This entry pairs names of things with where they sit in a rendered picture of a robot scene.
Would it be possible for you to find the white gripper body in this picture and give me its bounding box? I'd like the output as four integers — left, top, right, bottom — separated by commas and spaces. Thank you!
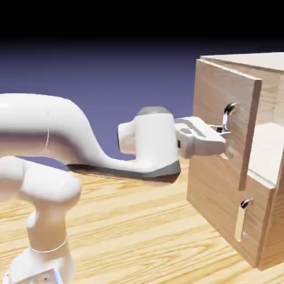
185, 116, 227, 159

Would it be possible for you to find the curved metal handle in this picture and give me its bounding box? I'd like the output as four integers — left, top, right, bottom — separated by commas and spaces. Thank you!
234, 197, 254, 243
220, 102, 239, 160

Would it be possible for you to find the tall wood cabinet door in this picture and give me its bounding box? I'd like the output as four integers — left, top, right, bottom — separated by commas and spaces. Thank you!
192, 58, 263, 192

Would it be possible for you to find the short wood cabinet door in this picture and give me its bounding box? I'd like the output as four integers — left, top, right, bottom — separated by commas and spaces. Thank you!
186, 153, 277, 271

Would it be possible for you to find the light wood cabinet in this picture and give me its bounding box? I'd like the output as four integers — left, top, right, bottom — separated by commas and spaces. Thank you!
186, 52, 284, 272

